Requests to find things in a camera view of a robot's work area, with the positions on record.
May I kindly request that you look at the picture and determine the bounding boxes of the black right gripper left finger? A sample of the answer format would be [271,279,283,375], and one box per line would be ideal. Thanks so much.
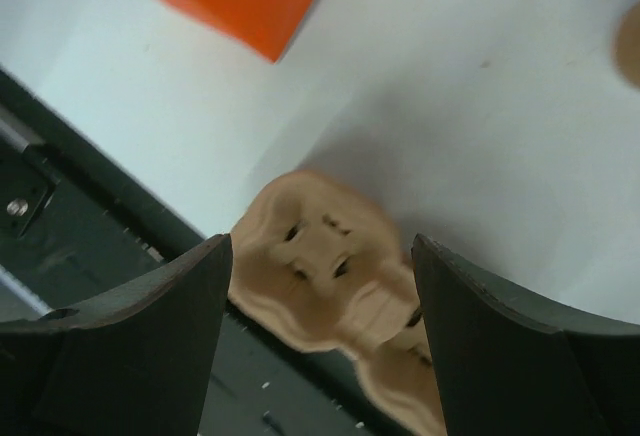
[1,234,233,435]

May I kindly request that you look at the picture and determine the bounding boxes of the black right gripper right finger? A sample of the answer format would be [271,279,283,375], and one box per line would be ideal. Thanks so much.
[411,235,639,435]

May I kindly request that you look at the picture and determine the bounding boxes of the brown pulp cup carrier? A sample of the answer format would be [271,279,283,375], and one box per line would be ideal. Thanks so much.
[229,170,446,435]

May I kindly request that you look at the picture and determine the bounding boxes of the stack of brown paper cups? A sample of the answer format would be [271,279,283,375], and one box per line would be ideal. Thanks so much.
[613,3,640,89]

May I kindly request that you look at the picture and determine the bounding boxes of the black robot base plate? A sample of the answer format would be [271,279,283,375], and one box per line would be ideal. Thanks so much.
[1,74,402,435]

